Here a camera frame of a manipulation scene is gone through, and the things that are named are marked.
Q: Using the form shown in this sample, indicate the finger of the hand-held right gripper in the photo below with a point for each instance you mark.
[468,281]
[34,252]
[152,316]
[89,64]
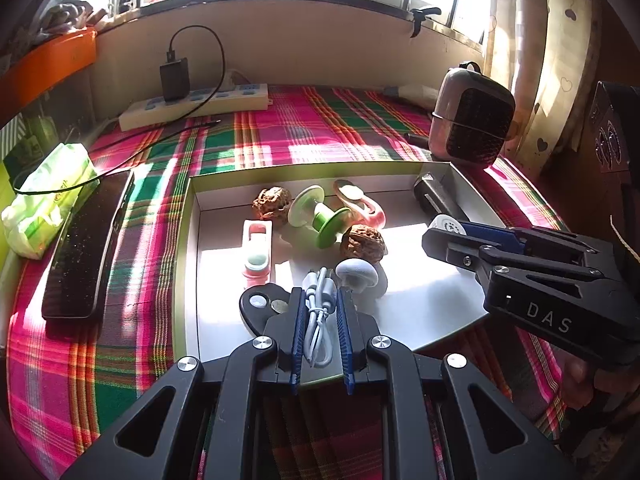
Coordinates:
[490,234]
[450,247]

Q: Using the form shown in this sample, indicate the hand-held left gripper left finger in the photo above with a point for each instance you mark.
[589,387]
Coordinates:
[299,340]

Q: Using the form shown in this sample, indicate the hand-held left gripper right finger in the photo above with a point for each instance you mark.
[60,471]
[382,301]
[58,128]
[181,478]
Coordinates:
[345,340]

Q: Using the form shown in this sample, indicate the white round case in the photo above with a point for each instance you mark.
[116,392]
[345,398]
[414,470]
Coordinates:
[447,222]

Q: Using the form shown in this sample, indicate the black rectangular device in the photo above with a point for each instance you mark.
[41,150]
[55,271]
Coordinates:
[437,195]

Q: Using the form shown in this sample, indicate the black oval disc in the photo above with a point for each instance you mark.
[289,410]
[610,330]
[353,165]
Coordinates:
[257,305]

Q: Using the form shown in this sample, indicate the white and green cardboard box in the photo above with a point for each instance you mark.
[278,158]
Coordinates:
[425,300]

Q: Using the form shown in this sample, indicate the white mushroom-shaped gadget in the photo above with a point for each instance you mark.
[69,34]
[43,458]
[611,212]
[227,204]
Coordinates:
[357,272]

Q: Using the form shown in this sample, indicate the brown walnut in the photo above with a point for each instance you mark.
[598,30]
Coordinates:
[362,242]
[271,201]

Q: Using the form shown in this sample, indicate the pink carabiner-shaped gadget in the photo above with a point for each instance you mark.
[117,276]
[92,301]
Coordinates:
[367,210]

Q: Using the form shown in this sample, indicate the pink and white small device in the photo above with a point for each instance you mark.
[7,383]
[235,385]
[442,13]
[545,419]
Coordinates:
[257,250]

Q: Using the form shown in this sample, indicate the green and white spool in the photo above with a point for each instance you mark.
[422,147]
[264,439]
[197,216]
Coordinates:
[320,217]

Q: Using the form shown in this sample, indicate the person's right hand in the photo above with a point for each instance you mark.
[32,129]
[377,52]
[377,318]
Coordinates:
[575,377]

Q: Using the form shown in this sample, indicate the small beige heater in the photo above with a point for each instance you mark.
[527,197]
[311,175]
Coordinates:
[470,117]

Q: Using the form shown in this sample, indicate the plaid tablecloth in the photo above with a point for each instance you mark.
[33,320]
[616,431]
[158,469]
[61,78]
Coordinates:
[125,360]

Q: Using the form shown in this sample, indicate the heart-print curtain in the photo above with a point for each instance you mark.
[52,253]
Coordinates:
[545,35]

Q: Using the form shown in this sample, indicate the black window latch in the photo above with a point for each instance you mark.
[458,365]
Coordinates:
[417,17]

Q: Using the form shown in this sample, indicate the black phone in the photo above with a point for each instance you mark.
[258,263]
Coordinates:
[85,250]

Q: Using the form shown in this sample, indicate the white power strip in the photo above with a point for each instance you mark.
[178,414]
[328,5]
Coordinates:
[200,105]

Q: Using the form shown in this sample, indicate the black charger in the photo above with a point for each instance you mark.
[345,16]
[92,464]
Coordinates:
[175,80]

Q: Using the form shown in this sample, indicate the green tissue pack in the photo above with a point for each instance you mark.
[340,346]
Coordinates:
[45,200]

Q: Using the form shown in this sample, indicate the yellow-green box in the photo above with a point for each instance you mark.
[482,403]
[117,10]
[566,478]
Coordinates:
[6,260]

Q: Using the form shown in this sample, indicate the striped grey box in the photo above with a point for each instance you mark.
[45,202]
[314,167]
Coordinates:
[10,132]

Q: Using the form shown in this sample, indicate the orange box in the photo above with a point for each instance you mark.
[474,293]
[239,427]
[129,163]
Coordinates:
[45,65]

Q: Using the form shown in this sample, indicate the plastic bags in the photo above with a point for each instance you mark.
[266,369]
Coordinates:
[65,5]

